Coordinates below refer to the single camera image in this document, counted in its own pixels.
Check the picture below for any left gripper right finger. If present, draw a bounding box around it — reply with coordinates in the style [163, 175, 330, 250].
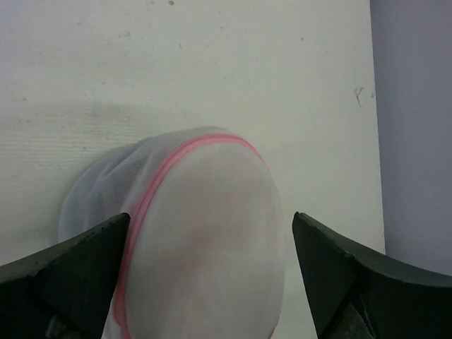
[292, 213, 451, 338]

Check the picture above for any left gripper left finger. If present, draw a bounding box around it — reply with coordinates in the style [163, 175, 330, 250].
[1, 213, 130, 338]

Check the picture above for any white mesh laundry bag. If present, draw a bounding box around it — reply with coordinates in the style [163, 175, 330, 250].
[58, 127, 285, 338]

